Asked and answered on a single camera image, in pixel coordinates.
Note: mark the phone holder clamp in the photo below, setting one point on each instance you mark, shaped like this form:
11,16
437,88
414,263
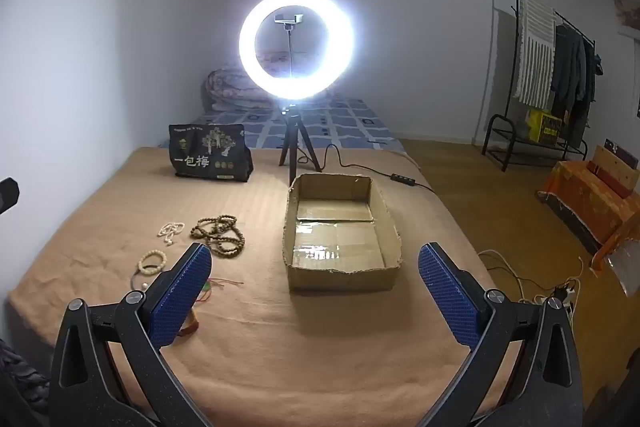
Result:
289,20

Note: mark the white power strip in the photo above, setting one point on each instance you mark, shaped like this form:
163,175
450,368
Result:
567,299

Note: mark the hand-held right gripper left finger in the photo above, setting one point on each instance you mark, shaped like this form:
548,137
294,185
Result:
185,292

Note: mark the brown blanket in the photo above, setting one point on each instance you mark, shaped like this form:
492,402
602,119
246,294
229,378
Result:
250,357

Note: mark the black printed carton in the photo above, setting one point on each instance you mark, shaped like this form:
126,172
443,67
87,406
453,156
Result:
210,157

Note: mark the pale wall poster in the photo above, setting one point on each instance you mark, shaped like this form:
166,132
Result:
627,14

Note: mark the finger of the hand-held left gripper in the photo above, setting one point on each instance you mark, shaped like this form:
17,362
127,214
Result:
7,194

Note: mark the folded floral quilt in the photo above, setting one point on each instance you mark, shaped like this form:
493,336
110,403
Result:
225,87

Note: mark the grey jacket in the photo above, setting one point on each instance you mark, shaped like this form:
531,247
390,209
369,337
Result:
567,67

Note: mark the cardboard box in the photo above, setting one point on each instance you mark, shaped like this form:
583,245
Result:
340,277

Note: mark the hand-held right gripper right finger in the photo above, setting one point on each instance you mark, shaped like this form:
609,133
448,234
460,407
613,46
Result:
450,292

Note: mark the black tripod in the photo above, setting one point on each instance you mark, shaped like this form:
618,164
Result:
292,132

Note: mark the dark patterned cloth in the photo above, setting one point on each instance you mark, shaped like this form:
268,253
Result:
20,377

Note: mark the dark blue garment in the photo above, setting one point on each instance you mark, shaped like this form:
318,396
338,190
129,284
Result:
595,64

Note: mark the cardboard carton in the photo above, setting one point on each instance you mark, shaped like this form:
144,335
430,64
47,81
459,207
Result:
612,172

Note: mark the striped white towel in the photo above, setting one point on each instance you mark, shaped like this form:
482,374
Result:
535,52

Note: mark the yellow box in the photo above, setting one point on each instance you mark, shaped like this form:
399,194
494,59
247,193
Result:
542,127

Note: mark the blue checkered bedsheet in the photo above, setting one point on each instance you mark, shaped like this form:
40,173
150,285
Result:
345,122

